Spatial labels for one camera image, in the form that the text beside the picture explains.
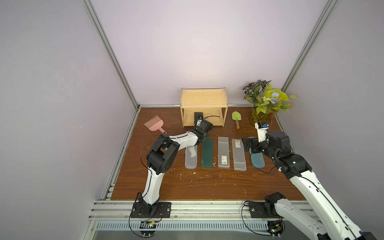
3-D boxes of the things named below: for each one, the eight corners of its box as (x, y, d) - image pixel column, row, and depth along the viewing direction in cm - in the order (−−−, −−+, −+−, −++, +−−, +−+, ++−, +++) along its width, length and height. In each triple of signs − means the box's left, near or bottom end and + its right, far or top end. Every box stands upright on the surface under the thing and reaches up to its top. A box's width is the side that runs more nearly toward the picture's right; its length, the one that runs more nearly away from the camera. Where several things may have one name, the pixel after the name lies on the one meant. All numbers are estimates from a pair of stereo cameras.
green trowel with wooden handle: (234, 128, 108) (234, 127, 106) (230, 113, 118) (231, 111, 116) (243, 128, 108) (243, 126, 106) (239, 113, 118) (239, 111, 116)
